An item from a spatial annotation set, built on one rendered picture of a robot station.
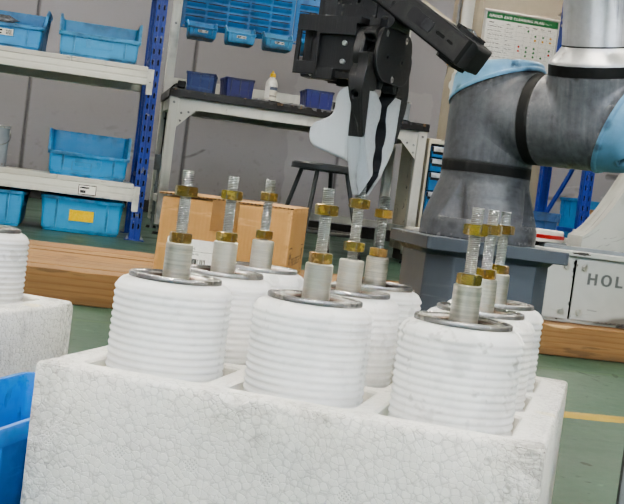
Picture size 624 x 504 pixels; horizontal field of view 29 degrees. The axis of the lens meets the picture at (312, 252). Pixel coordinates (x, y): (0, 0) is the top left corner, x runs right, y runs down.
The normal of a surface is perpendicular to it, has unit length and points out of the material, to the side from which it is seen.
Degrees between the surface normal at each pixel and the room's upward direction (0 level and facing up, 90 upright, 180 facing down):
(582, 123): 100
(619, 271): 90
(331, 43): 90
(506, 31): 90
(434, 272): 90
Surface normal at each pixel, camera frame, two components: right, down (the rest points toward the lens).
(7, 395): 0.97, 0.11
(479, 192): -0.18, -0.28
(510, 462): -0.25, 0.02
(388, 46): 0.87, 0.14
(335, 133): -0.47, 0.00
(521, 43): 0.19, 0.07
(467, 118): -0.65, -0.04
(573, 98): -0.65, 0.18
